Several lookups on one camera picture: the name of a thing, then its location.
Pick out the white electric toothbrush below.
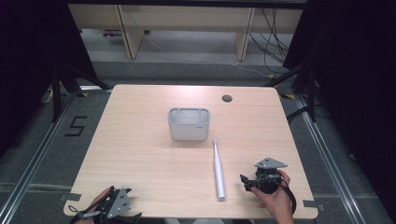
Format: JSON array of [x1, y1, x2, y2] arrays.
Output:
[[212, 136, 227, 202]]

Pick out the black metal stand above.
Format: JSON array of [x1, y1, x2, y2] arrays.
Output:
[[50, 61, 114, 123], [263, 59, 319, 123]]

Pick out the metal floor rail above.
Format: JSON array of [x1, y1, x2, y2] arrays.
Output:
[[0, 89, 79, 224], [293, 92, 366, 224]]

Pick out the thick black floor cable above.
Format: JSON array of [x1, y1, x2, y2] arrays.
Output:
[[285, 105, 313, 123]]

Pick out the black strap cable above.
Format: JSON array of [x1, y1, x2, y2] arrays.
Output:
[[278, 177, 298, 216]]

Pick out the dark curtain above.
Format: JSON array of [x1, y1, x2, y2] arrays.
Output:
[[282, 0, 396, 216], [0, 0, 98, 158]]

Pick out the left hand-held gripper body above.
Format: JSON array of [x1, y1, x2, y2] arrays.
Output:
[[92, 186, 133, 224]]

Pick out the person's left hand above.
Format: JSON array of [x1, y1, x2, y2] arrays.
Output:
[[74, 187, 112, 224]]

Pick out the grey plastic holder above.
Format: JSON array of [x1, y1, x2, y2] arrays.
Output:
[[167, 106, 211, 142]]

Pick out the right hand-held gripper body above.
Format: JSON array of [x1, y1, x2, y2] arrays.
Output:
[[248, 157, 289, 195]]

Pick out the grey tape piece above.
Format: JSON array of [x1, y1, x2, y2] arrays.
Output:
[[302, 199, 327, 213], [59, 192, 83, 203]]

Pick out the beige wooden desk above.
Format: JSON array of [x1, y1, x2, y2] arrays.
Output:
[[67, 3, 304, 62]]

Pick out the black hanging cables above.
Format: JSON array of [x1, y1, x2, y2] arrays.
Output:
[[247, 7, 301, 75]]

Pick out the grey cord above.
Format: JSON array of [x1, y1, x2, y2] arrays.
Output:
[[67, 204, 101, 220]]

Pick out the person's right hand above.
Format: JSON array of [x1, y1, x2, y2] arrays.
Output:
[[249, 169, 295, 224]]

